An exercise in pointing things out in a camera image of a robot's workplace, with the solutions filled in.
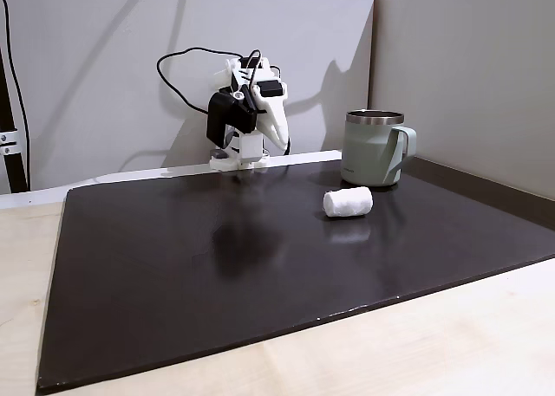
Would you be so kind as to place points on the white pole bracket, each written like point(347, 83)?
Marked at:
point(8, 142)

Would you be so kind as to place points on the green cup steel rim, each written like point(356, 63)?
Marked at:
point(366, 153)

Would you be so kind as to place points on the black stand pole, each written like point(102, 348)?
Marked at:
point(12, 162)

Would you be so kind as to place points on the white gauze roll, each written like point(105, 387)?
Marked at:
point(349, 202)

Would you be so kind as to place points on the black table mat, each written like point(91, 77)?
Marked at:
point(260, 261)

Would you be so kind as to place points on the black camera box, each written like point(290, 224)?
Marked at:
point(225, 114)

